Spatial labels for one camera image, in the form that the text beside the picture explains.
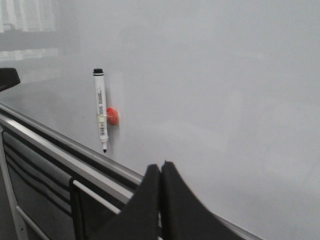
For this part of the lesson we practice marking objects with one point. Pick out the white metal stand frame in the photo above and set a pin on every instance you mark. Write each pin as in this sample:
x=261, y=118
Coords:
x=52, y=223

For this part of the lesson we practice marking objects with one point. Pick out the whiteboard with aluminium frame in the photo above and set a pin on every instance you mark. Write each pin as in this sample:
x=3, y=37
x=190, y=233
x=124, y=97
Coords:
x=227, y=90

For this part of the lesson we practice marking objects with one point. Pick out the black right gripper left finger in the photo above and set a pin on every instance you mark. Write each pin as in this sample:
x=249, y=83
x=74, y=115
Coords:
x=139, y=219

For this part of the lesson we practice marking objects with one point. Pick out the red round magnet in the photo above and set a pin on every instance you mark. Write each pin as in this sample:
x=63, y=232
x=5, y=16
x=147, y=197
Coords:
x=112, y=116

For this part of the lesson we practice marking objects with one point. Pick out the white whiteboard marker pen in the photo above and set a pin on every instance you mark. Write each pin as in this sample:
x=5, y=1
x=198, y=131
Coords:
x=101, y=107

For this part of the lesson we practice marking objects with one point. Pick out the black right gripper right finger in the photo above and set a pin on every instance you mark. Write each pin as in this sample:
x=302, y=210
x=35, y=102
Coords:
x=183, y=216

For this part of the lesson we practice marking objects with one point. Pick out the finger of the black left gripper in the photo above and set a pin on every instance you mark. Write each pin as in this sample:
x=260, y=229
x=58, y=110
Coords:
x=8, y=78

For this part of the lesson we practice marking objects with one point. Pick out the white horizontal rail bar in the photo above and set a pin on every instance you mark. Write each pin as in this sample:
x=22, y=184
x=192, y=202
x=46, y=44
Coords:
x=97, y=197

